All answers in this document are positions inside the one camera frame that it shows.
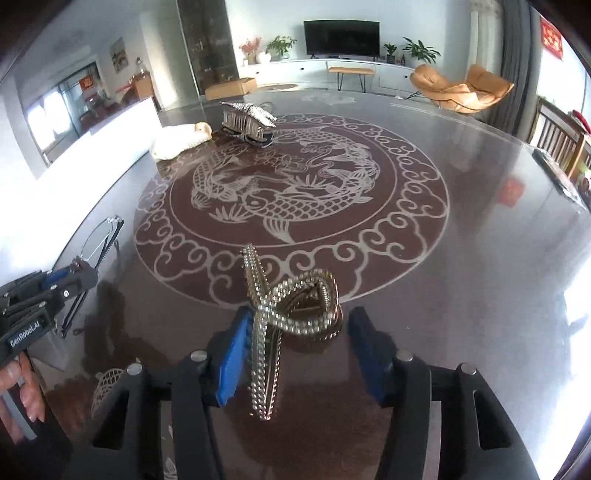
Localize white cloth bundle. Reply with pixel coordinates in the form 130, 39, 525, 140
150, 121, 213, 161

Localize orange lounge chair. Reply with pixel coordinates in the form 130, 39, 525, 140
409, 63, 515, 114

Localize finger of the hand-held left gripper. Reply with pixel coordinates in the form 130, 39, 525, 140
44, 257, 99, 297

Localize person's left hand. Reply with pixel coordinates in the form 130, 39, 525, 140
0, 353, 46, 441

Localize small wooden bench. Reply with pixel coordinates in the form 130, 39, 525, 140
327, 66, 375, 93

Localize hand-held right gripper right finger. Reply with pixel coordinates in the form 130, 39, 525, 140
348, 306, 533, 480

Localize white television cabinet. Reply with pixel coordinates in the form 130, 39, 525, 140
237, 57, 417, 94

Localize clear frame eyeglasses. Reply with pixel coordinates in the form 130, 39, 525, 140
54, 215, 125, 339

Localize gold rhinestone bow hair clip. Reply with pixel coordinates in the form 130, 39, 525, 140
242, 243, 345, 422

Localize large leafy potted plant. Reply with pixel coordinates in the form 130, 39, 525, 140
401, 37, 442, 66

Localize grey curtain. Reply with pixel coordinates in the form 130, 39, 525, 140
500, 0, 542, 136

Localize black television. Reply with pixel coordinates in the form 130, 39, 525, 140
303, 19, 381, 59

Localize dark patterned glass desktop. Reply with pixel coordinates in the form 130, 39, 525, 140
41, 89, 591, 480

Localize red wall decoration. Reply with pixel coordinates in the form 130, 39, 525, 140
539, 16, 565, 62

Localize black flat device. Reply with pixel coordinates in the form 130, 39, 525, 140
530, 147, 585, 205

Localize framed wall painting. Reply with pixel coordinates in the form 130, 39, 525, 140
110, 37, 129, 73

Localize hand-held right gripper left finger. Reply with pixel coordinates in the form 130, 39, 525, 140
65, 307, 253, 480

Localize red flower plant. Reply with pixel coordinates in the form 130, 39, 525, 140
238, 37, 263, 66

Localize dark display cabinet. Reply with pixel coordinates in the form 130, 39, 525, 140
177, 0, 241, 96

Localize cardboard box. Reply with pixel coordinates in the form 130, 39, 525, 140
204, 76, 257, 101

